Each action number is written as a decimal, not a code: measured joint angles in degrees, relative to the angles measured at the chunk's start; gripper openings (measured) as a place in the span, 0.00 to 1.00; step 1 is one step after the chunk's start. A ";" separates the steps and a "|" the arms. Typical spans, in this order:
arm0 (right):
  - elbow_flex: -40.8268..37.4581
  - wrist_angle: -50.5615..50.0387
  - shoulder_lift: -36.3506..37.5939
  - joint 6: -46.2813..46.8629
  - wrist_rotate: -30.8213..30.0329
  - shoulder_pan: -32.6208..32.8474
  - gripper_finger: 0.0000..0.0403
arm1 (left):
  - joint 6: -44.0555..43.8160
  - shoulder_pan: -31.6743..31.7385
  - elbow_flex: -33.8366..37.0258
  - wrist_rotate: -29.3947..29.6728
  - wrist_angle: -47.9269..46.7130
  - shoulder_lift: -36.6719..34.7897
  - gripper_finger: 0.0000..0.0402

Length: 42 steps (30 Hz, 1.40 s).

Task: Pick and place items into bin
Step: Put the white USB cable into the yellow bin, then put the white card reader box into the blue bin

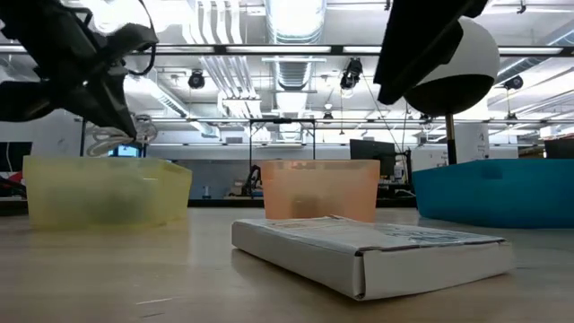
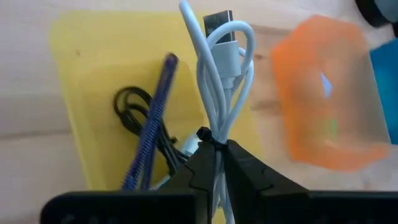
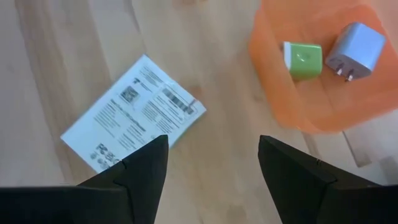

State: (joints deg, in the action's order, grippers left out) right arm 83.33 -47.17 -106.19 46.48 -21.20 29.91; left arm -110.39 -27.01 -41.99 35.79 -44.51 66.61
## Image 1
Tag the teal plastic bin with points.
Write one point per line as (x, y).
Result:
(493, 193)

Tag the black overhead frame beam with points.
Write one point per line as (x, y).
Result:
(269, 49)

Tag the silver ventilation duct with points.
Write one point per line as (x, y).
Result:
(293, 27)

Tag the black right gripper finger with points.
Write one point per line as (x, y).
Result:
(421, 45)
(454, 42)

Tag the white cardboard box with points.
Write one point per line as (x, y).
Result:
(403, 273)

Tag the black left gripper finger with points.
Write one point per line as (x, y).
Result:
(107, 110)
(24, 103)

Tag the black computer monitor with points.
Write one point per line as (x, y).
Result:
(372, 152)

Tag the black background robot arm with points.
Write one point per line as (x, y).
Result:
(252, 181)

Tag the translucent yellow plastic bin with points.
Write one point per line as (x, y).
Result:
(107, 193)

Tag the lit blue screen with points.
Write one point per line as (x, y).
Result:
(125, 151)

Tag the black ceiling spotlight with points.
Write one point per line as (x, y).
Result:
(514, 83)
(196, 79)
(351, 74)

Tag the translucent orange plastic bin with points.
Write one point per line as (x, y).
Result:
(323, 188)

